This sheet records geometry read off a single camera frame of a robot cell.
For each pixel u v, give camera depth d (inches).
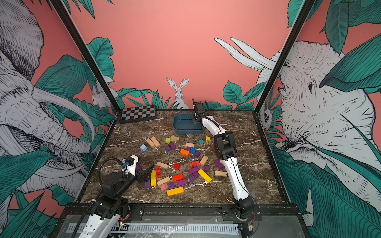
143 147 37.9
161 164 35.7
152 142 39.7
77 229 21.0
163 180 33.0
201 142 39.8
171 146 38.7
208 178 33.8
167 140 40.2
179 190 31.7
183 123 44.5
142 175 27.4
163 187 32.1
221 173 34.5
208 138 40.1
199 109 35.1
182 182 32.8
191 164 35.2
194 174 33.8
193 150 37.6
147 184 32.3
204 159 35.9
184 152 37.4
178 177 33.3
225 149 26.6
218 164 36.1
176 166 35.2
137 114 45.1
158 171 34.6
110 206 22.6
